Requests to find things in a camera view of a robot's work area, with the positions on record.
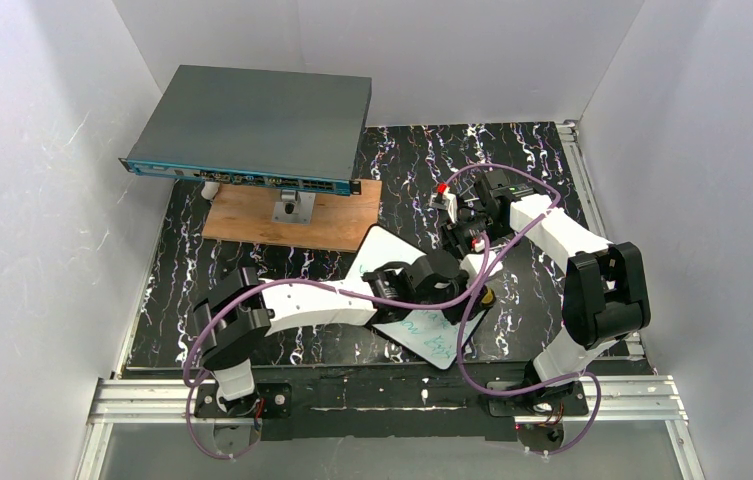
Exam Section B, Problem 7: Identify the small whiteboard black frame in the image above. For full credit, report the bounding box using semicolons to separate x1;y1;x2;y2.
347;225;484;370

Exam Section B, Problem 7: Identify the yellow bone-shaped eraser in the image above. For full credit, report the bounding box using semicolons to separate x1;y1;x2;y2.
475;287;496;310

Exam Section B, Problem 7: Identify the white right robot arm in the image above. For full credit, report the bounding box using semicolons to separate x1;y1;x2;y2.
433;164;651;400

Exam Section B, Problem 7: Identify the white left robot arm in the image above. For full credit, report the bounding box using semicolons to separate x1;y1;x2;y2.
194;246;487;402

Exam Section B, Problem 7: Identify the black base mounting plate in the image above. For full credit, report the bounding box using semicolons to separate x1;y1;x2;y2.
193;362;590;441

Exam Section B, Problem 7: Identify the plywood board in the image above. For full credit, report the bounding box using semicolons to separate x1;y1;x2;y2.
202;179;382;252

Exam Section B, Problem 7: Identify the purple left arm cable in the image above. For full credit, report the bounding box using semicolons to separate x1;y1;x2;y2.
182;248;491;462

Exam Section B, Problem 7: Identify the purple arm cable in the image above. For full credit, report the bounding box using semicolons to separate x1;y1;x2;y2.
442;163;603;458
182;248;491;462

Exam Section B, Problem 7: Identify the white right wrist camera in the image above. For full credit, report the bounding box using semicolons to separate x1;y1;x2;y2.
430;183;459;223

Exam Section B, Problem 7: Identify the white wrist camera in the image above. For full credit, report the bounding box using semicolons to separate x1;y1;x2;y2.
430;183;459;223
459;237;503;285

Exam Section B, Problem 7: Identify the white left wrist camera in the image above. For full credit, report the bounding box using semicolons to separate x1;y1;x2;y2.
459;237;503;285

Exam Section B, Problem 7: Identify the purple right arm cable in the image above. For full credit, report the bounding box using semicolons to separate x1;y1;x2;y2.
442;163;603;458

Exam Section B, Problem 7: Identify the aluminium right side rail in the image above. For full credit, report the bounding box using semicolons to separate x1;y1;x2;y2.
555;120;607;237

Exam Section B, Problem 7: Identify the grey metal bracket stand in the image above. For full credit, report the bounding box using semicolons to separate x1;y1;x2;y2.
272;190;316;225

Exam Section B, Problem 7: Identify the grey network switch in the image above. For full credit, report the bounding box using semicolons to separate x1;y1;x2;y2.
120;65;372;196

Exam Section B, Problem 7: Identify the aluminium front frame rail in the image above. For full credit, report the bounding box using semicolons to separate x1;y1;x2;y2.
75;375;704;479

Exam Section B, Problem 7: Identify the white cylinder switch foot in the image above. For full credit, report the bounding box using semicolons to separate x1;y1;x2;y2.
200;181;220;201

